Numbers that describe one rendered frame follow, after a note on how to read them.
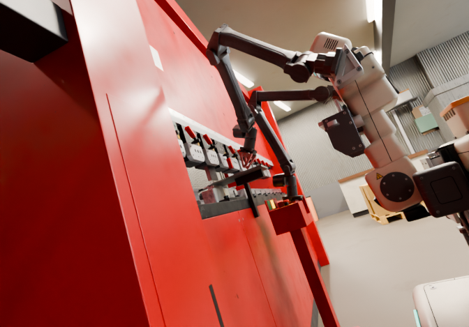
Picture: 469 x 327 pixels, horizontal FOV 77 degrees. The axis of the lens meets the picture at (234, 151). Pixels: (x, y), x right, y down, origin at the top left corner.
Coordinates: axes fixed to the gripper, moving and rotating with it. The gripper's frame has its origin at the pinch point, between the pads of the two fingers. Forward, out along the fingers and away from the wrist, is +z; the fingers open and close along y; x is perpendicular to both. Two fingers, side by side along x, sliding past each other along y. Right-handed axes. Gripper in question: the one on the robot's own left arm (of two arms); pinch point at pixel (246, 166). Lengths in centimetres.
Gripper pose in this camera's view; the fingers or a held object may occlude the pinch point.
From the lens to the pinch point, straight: 148.0
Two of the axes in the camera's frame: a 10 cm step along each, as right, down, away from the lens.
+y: -3.2, -1.4, -9.4
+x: 9.3, 1.3, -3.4
